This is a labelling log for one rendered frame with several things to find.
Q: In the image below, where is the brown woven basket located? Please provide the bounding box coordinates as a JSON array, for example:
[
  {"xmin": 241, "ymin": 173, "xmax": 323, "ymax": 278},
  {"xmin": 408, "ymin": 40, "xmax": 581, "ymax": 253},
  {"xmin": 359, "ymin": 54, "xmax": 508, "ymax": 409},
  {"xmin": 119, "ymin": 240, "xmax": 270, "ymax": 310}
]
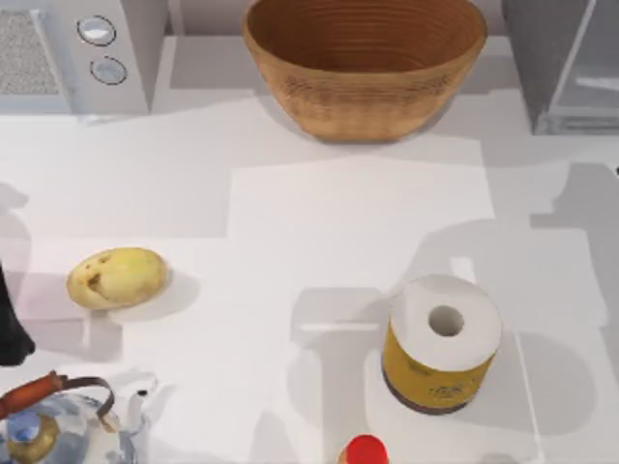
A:
[{"xmin": 241, "ymin": 0, "xmax": 488, "ymax": 143}]

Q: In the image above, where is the yellow-wrapped paper roll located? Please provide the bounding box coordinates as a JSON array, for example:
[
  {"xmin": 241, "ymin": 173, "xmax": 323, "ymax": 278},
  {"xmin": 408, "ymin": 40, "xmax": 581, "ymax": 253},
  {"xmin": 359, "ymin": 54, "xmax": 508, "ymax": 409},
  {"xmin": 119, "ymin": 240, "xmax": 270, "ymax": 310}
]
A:
[{"xmin": 380, "ymin": 274, "xmax": 504, "ymax": 416}]

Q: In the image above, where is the yellow potato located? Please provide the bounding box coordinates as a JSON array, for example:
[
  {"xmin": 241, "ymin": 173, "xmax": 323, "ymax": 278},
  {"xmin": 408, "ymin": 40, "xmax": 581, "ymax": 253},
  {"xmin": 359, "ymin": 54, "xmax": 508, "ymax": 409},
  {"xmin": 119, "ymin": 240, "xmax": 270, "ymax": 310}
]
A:
[{"xmin": 66, "ymin": 246, "xmax": 171, "ymax": 311}]

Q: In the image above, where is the red-capped bottle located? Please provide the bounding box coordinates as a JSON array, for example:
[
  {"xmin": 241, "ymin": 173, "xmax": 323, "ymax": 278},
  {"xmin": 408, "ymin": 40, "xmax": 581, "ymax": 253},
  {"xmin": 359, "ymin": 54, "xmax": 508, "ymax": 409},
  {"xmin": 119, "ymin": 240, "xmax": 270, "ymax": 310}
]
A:
[{"xmin": 337, "ymin": 433, "xmax": 391, "ymax": 464}]

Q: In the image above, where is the pale microwave oven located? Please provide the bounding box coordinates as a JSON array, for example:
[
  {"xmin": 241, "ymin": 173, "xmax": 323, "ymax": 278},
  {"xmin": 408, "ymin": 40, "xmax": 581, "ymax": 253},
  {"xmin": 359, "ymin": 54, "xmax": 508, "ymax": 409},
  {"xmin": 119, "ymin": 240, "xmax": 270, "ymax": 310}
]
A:
[{"xmin": 0, "ymin": 0, "xmax": 170, "ymax": 117}]

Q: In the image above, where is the round microwave knob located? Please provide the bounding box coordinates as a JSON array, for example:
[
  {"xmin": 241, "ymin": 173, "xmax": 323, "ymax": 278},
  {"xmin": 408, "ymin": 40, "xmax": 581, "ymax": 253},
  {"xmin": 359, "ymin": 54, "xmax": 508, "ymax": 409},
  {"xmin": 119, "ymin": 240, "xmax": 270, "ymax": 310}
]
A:
[
  {"xmin": 75, "ymin": 14, "xmax": 118, "ymax": 47},
  {"xmin": 89, "ymin": 54, "xmax": 129, "ymax": 87}
]

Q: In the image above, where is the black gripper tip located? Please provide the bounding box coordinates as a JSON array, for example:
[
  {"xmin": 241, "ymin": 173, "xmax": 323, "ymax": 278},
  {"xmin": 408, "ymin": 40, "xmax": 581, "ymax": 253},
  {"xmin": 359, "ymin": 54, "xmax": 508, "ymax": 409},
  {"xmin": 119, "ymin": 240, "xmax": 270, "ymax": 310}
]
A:
[{"xmin": 0, "ymin": 263, "xmax": 37, "ymax": 367}]

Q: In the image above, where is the white kettle with brown handle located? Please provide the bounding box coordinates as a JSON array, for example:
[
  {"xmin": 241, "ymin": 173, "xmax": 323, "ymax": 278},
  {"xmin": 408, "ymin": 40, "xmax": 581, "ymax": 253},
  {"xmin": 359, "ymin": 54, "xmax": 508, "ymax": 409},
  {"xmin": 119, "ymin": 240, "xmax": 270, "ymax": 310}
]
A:
[{"xmin": 0, "ymin": 370, "xmax": 160, "ymax": 464}]

